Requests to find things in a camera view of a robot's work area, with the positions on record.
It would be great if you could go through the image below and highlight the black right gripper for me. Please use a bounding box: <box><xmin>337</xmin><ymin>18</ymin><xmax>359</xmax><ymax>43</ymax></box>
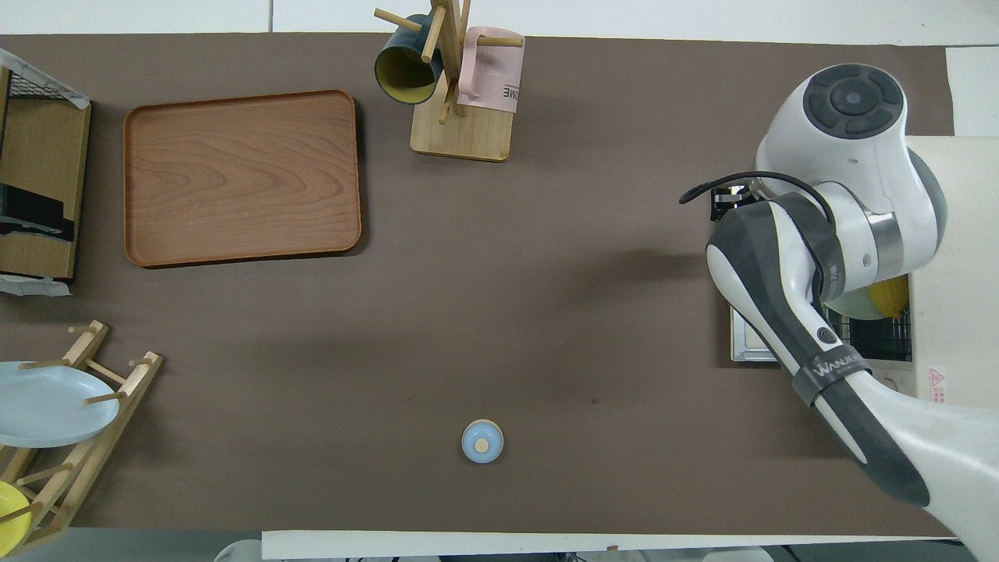
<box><xmin>710</xmin><ymin>186</ymin><xmax>758</xmax><ymax>224</ymax></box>

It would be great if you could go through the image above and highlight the mint green plate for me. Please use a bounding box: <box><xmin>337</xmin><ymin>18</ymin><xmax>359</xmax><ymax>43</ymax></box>
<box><xmin>835</xmin><ymin>285</ymin><xmax>887</xmax><ymax>322</ymax></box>

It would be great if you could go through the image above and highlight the white toaster oven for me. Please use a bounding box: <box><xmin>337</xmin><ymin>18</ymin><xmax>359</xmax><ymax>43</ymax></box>
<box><xmin>905</xmin><ymin>137</ymin><xmax>999</xmax><ymax>408</ymax></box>

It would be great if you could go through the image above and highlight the wooden shelf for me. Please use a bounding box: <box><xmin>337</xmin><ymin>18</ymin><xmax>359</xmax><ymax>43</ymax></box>
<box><xmin>0</xmin><ymin>66</ymin><xmax>92</xmax><ymax>282</ymax></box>

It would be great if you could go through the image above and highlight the white checked cloth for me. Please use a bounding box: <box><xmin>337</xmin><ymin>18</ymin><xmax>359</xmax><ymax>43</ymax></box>
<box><xmin>0</xmin><ymin>48</ymin><xmax>91</xmax><ymax>110</ymax></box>

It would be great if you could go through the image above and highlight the brown table mat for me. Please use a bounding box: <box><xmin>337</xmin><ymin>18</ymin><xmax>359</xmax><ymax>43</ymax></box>
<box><xmin>0</xmin><ymin>33</ymin><xmax>957</xmax><ymax>539</ymax></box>

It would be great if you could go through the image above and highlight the light blue plate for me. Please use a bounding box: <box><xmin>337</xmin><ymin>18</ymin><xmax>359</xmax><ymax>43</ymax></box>
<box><xmin>0</xmin><ymin>361</ymin><xmax>121</xmax><ymax>449</ymax></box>

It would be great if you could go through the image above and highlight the brown wooden tray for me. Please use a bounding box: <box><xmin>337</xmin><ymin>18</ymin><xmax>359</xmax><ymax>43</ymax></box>
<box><xmin>123</xmin><ymin>89</ymin><xmax>364</xmax><ymax>269</ymax></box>

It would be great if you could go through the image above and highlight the wooden plate rack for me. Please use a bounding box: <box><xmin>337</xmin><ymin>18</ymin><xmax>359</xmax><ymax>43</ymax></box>
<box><xmin>0</xmin><ymin>320</ymin><xmax>165</xmax><ymax>557</ymax></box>

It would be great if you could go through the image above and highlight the pink mug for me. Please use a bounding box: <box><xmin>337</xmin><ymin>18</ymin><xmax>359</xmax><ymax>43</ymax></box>
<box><xmin>457</xmin><ymin>26</ymin><xmax>525</xmax><ymax>115</ymax></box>

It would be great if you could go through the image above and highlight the wooden mug tree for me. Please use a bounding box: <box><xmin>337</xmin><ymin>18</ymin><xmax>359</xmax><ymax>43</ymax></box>
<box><xmin>373</xmin><ymin>0</ymin><xmax>525</xmax><ymax>163</ymax></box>

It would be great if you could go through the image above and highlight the yellow plate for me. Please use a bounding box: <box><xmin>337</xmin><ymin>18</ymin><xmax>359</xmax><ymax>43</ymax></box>
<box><xmin>0</xmin><ymin>480</ymin><xmax>34</xmax><ymax>551</ymax></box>

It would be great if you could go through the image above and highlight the small blue bell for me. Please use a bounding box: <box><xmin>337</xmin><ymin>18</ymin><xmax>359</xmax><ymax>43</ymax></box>
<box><xmin>461</xmin><ymin>419</ymin><xmax>504</xmax><ymax>465</ymax></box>

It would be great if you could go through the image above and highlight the blue mug yellow inside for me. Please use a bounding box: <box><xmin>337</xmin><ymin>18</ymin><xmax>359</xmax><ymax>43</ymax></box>
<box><xmin>374</xmin><ymin>14</ymin><xmax>447</xmax><ymax>106</ymax></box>

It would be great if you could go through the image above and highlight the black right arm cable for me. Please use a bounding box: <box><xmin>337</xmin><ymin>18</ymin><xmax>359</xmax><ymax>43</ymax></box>
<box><xmin>677</xmin><ymin>170</ymin><xmax>840</xmax><ymax>305</ymax></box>

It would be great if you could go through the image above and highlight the black wire oven rack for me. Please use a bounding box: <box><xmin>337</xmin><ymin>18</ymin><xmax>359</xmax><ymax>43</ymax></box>
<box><xmin>826</xmin><ymin>308</ymin><xmax>912</xmax><ymax>362</ymax></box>

